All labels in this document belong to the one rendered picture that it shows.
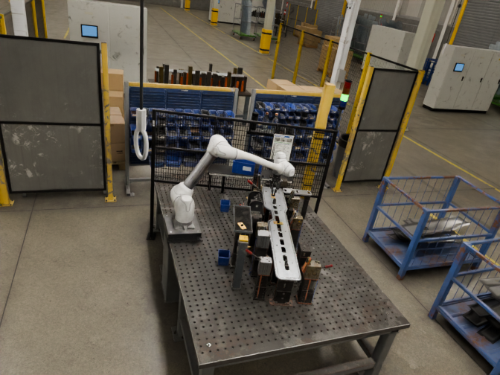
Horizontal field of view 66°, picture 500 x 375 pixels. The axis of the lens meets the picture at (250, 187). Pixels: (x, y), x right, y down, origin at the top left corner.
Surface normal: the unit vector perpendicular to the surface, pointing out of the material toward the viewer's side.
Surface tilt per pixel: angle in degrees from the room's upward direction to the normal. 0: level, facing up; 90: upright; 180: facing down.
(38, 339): 0
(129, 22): 90
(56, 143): 89
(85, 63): 90
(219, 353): 0
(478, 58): 90
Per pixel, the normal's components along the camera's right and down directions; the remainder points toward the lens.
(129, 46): 0.32, 0.48
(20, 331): 0.14, -0.88
